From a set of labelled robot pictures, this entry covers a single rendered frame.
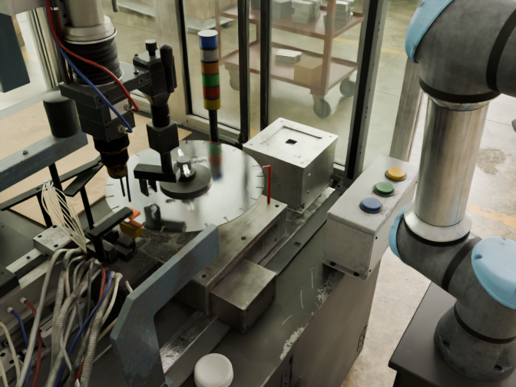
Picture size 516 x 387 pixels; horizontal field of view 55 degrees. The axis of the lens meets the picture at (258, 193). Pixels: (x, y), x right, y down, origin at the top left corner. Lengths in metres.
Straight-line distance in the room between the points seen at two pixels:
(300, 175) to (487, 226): 1.57
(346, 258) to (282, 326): 0.21
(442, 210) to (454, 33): 0.31
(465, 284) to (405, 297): 1.24
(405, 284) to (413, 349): 1.18
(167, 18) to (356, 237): 0.87
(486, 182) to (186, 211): 2.19
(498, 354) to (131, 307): 0.63
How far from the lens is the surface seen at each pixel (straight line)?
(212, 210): 0.97
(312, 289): 1.10
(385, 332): 2.02
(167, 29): 1.56
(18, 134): 1.77
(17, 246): 1.18
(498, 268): 0.90
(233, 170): 1.08
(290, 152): 1.24
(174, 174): 0.94
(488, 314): 0.93
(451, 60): 0.70
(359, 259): 1.09
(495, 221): 2.68
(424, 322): 1.09
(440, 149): 0.80
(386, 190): 1.12
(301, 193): 1.22
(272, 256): 1.14
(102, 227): 0.92
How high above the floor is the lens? 1.55
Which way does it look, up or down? 37 degrees down
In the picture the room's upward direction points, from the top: straight up
